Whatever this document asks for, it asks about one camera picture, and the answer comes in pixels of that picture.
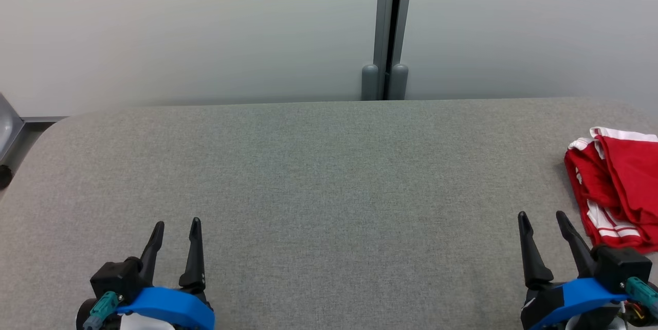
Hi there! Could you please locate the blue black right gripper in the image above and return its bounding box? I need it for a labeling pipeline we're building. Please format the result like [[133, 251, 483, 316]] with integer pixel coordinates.
[[518, 210, 628, 330]]

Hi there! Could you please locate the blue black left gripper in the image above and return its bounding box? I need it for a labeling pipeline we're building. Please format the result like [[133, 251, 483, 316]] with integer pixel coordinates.
[[116, 217, 215, 330]]

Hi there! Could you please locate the red white basketball jersey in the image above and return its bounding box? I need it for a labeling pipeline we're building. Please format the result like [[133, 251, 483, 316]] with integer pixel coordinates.
[[564, 126, 658, 254]]

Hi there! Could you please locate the grey fabric sofa seat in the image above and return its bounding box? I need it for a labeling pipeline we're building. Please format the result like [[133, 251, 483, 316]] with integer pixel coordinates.
[[0, 96, 658, 330]]

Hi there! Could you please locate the grey metal partition post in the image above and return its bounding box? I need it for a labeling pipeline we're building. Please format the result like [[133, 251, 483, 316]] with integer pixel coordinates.
[[361, 0, 415, 101]]

